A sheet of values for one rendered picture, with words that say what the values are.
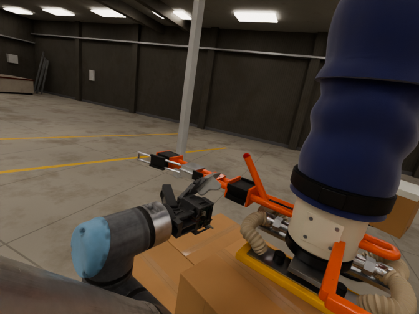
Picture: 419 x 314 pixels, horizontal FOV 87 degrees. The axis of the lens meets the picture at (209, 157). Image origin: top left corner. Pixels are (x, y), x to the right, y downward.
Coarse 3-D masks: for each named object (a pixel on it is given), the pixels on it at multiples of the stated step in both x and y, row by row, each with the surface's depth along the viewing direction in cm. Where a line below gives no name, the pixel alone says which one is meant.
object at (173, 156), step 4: (160, 152) 90; (164, 152) 91; (168, 152) 92; (172, 152) 93; (164, 156) 87; (168, 156) 86; (172, 156) 87; (176, 156) 88; (180, 156) 90; (172, 160) 87; (176, 160) 89; (168, 164) 87; (172, 168) 88
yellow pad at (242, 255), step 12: (240, 252) 59; (252, 252) 59; (276, 252) 57; (252, 264) 57; (264, 264) 56; (276, 264) 56; (288, 264) 57; (264, 276) 55; (276, 276) 53; (288, 276) 53; (288, 288) 52; (300, 288) 51; (312, 288) 51; (348, 288) 53; (312, 300) 49; (348, 300) 49; (324, 312) 47
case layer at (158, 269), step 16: (224, 224) 177; (176, 240) 149; (192, 240) 152; (208, 240) 154; (224, 240) 157; (144, 256) 131; (160, 256) 133; (176, 256) 135; (192, 256) 138; (208, 256) 140; (288, 256) 152; (144, 272) 120; (160, 272) 122; (176, 272) 124; (160, 288) 112; (176, 288) 114
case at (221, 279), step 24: (240, 240) 95; (216, 264) 80; (240, 264) 82; (192, 288) 69; (216, 288) 70; (240, 288) 71; (264, 288) 73; (192, 312) 71; (216, 312) 62; (240, 312) 63; (264, 312) 64; (288, 312) 66; (312, 312) 67
